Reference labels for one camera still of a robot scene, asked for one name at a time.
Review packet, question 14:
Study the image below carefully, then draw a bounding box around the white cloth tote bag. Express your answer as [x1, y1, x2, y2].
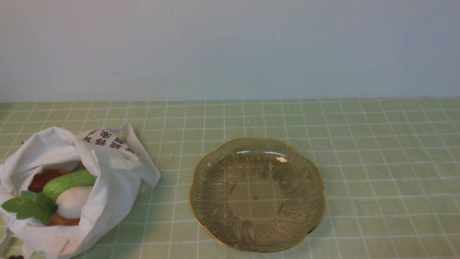
[1, 124, 161, 259]

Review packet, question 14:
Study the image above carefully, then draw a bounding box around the red tomato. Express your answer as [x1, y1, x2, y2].
[28, 169, 63, 193]

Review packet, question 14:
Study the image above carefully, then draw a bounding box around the white radish with green leaves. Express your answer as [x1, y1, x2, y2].
[1, 186, 92, 226]

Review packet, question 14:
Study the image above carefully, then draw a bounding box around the green cucumber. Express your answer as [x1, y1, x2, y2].
[42, 169, 97, 201]

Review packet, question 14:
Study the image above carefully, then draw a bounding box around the green checked tablecloth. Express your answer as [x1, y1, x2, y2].
[1, 98, 459, 259]

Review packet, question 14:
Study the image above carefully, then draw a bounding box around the amber glass ribbed plate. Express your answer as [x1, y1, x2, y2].
[189, 138, 327, 253]

